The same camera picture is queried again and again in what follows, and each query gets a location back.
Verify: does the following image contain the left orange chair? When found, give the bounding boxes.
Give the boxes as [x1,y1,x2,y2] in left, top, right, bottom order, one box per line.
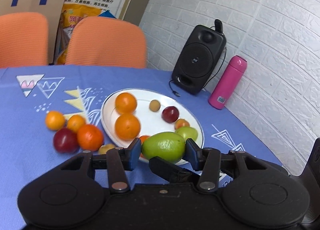
[1,12,49,68]

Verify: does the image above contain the right orange chair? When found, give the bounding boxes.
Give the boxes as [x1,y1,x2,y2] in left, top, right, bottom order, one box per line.
[65,16,147,69]

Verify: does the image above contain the small orange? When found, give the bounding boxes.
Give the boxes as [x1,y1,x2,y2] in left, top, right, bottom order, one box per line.
[45,110,66,131]
[66,114,86,133]

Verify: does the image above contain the orange chair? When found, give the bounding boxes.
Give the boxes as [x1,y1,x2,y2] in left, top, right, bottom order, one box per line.
[1,12,49,68]
[65,16,147,69]

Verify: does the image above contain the pink thermos bottle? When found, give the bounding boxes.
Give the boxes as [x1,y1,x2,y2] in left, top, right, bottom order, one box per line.
[208,55,247,110]

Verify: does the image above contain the dark red plum front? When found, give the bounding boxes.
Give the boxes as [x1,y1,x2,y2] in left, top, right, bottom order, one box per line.
[162,106,180,123]

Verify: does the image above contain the white round plate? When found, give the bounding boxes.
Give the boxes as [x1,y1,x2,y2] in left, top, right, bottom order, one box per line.
[100,88,205,166]

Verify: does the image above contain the small tan longan fruit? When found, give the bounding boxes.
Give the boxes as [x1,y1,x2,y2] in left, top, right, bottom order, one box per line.
[149,100,161,112]

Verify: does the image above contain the small mandarin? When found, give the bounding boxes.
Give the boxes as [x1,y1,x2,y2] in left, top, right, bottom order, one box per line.
[138,134,151,159]

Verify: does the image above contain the brown paper bag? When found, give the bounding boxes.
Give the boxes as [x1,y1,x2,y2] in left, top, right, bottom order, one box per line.
[1,0,65,63]

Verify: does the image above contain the black speaker cable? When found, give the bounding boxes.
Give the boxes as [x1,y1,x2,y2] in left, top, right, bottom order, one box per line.
[168,46,227,97]

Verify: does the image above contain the small red-yellow plum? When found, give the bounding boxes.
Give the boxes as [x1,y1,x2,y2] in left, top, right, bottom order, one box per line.
[174,118,190,130]

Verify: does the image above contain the large orange front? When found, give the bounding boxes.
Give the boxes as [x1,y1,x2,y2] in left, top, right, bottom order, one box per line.
[115,92,137,114]

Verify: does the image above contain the oblong green fruit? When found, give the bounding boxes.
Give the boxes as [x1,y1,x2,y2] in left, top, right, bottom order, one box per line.
[142,131,185,163]

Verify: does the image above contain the black speaker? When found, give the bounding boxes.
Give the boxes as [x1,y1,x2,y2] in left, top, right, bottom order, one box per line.
[171,19,226,95]

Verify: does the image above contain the blue patterned tablecloth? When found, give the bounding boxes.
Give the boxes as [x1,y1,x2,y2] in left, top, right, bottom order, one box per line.
[1,66,278,229]

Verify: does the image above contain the round green apple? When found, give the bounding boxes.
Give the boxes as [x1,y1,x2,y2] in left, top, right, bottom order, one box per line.
[175,127,198,141]

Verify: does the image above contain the dark red plum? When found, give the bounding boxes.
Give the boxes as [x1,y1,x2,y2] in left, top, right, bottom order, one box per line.
[53,128,79,153]
[162,106,180,123]

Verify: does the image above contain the bumpy mandarin orange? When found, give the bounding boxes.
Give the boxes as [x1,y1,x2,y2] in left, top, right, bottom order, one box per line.
[77,124,104,151]

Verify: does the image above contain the yellow snack bag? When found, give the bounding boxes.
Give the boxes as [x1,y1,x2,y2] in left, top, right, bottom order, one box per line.
[54,4,115,65]

